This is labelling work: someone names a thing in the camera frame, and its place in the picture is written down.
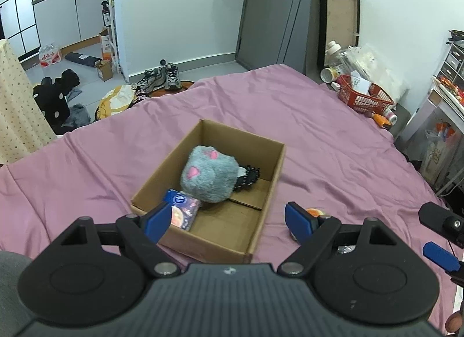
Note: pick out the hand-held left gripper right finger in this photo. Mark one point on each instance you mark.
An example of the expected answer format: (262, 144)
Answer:
(299, 221)

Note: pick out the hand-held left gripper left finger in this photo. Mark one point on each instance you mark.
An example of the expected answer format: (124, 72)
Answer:
(159, 221)

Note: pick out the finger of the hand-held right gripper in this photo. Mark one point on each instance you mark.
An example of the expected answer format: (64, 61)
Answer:
(438, 254)
(435, 215)

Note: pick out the burger plush toy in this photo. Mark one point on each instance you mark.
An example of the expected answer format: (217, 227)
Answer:
(314, 212)

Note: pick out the blue planet print tissue packet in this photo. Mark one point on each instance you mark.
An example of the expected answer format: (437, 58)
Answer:
(185, 211)

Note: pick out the black scrunchie with pale centre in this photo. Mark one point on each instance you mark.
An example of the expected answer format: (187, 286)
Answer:
(250, 177)

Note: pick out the grey fluffy plush toy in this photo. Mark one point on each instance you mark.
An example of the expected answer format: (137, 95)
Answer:
(210, 177)

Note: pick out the person's right hand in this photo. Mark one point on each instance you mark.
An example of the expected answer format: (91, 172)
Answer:
(455, 323)

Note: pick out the printed plastic shopping bag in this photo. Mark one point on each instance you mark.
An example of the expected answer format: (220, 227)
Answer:
(437, 152)

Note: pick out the pink bed sheet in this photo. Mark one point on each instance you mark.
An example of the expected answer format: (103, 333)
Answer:
(344, 159)

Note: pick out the orange packet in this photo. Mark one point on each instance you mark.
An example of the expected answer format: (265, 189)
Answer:
(381, 121)

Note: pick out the small pink white bottle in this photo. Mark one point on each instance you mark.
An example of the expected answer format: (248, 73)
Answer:
(391, 115)

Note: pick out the yellow and white bag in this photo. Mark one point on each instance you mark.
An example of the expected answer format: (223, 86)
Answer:
(114, 103)

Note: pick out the red snack packets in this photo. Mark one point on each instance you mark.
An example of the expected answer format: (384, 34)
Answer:
(451, 89)

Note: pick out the grey cloth on floor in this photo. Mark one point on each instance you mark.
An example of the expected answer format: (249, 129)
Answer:
(78, 116)

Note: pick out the brown round mat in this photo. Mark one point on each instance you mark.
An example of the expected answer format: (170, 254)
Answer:
(181, 87)

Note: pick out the red plastic basket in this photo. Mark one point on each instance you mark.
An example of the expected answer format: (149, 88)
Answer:
(362, 99)

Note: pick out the grey sneakers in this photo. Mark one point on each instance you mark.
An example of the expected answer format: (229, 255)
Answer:
(159, 78)

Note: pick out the white paper cup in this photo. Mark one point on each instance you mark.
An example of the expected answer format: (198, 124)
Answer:
(329, 75)

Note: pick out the white paper card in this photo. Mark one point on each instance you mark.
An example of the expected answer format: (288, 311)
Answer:
(359, 82)

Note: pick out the white plastic bag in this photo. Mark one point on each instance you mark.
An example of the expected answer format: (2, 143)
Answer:
(384, 72)

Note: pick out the grey drawer organizer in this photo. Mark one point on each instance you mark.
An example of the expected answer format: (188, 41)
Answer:
(455, 61)

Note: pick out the person's grey clothing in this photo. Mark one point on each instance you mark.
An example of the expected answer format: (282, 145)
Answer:
(14, 286)

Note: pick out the small brown cardboard box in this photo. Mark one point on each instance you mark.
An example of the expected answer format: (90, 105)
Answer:
(104, 70)

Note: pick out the clear plastic bottle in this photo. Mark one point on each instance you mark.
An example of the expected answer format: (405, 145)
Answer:
(340, 56)

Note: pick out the cream dotted cloth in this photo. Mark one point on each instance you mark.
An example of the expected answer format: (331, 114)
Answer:
(18, 112)

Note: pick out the dark flat bag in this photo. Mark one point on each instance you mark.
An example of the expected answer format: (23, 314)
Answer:
(82, 60)

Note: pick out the orange and white carton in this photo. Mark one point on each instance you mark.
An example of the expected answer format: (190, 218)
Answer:
(107, 45)

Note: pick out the pack of water bottles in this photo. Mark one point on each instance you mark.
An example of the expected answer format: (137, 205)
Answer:
(50, 56)

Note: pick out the grey door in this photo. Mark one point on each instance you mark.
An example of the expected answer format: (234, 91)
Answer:
(275, 14)

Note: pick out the black framed brown board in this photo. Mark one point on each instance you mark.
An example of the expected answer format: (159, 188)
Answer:
(340, 14)

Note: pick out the black spray bottle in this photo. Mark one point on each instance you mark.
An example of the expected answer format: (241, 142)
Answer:
(107, 14)

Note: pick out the white kitchen cabinet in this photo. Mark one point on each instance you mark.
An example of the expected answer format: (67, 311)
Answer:
(58, 18)

